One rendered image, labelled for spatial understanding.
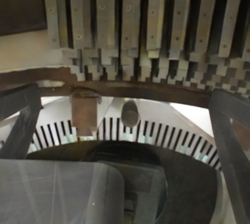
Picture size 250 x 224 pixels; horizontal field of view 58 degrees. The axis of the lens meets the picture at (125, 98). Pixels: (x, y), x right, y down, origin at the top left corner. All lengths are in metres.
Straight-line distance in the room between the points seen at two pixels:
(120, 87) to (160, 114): 0.45
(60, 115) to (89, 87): 0.46
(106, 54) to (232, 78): 0.16
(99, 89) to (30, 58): 0.11
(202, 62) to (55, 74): 0.21
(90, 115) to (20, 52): 0.14
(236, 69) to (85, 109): 0.21
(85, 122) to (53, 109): 0.46
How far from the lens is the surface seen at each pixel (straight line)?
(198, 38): 0.22
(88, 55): 0.25
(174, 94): 0.36
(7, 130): 0.88
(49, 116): 0.82
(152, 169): 1.67
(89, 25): 0.23
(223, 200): 2.11
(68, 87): 0.36
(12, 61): 0.39
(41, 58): 0.37
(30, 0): 0.35
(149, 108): 0.77
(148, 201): 1.77
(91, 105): 0.35
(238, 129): 0.39
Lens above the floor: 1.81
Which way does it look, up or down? 83 degrees down
